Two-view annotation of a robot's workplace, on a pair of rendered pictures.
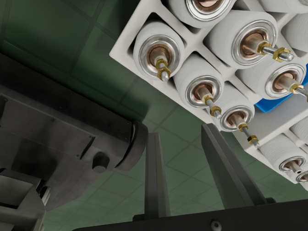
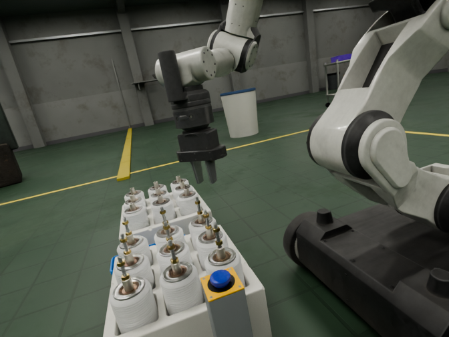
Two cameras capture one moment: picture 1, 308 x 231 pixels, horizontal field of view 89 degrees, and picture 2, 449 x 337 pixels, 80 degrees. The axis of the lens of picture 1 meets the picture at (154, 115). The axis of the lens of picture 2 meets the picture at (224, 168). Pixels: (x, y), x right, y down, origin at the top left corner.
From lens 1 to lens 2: 0.55 m
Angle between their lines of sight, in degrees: 47
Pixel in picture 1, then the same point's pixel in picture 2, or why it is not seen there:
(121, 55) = (254, 283)
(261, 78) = (177, 236)
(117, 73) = (294, 316)
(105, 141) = (313, 235)
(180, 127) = (258, 250)
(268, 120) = (186, 227)
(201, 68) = (203, 248)
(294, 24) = not seen: hidden behind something
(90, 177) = (360, 214)
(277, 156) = (192, 200)
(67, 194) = not seen: hidden behind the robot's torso
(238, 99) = (194, 230)
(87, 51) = not seen: outside the picture
